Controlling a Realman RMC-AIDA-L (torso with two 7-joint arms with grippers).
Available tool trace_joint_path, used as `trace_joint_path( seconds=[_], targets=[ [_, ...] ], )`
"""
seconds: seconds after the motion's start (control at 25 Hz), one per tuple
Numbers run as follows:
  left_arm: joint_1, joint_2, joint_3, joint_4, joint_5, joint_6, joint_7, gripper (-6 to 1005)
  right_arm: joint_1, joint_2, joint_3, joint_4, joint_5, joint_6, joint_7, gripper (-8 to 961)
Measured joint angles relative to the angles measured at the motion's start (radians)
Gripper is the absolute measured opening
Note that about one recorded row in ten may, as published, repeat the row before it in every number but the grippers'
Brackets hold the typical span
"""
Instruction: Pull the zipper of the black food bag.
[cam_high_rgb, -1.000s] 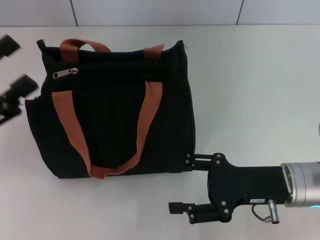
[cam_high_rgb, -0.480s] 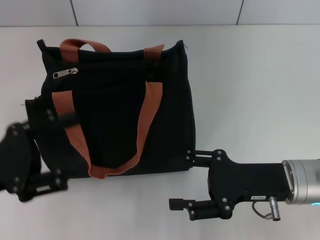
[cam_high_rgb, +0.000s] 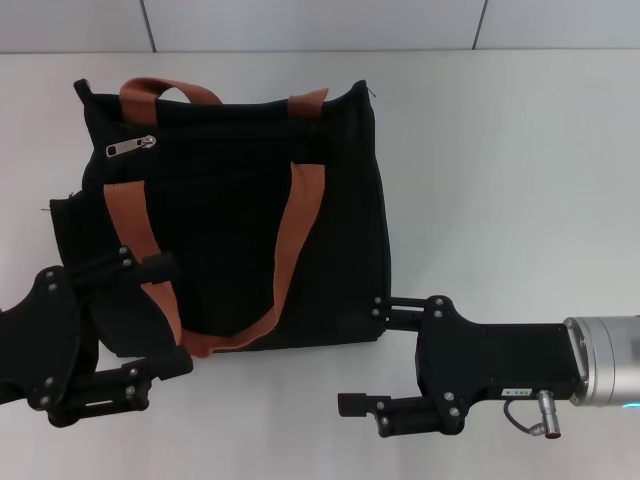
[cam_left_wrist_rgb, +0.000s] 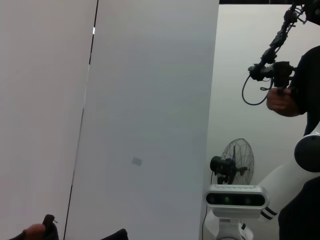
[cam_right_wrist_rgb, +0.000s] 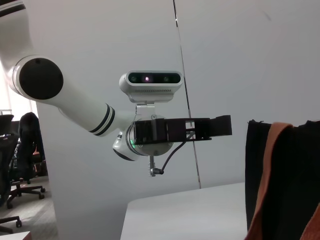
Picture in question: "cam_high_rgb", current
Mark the black bag with brown handles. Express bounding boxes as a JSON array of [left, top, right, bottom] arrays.
[[48, 77, 392, 360]]

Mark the black cable with metal plugs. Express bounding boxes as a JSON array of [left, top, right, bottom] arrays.
[[503, 389, 565, 428]]

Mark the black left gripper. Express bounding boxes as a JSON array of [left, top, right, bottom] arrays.
[[0, 244, 195, 429]]

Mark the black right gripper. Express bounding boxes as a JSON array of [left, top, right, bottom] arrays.
[[337, 295, 592, 440]]

